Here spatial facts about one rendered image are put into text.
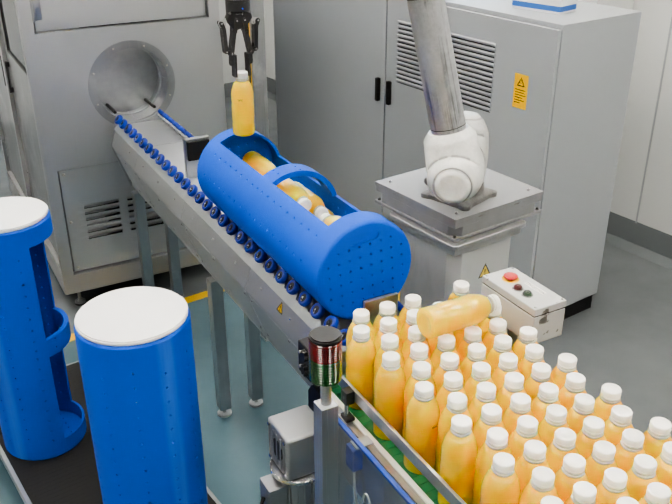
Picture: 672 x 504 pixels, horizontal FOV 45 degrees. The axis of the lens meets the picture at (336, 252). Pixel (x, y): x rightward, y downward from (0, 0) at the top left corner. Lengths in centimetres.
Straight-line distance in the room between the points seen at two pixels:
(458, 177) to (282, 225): 50
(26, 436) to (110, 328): 109
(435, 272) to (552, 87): 117
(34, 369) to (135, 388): 89
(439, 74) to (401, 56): 187
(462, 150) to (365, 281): 47
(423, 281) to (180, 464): 98
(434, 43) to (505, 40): 139
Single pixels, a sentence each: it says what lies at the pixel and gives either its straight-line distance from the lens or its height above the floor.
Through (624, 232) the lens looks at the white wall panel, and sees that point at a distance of 504.
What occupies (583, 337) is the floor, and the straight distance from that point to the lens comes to 406.
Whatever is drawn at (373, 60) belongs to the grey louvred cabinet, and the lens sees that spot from 434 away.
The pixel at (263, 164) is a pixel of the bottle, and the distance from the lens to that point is 271.
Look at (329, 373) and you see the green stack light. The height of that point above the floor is 119.
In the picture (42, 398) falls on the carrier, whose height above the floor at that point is 41.
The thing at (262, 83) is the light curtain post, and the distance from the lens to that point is 339.
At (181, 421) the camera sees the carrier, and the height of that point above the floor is 76.
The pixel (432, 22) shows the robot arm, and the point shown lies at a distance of 226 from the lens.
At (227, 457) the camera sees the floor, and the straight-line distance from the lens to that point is 323.
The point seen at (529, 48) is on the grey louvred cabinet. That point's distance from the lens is 355.
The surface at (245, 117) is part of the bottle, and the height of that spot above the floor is 131.
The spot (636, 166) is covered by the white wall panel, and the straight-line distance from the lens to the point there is 491.
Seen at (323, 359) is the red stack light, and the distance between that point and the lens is 154.
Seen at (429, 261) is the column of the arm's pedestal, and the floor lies 89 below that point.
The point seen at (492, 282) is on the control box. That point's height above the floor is 110.
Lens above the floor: 208
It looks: 26 degrees down
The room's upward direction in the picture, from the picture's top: straight up
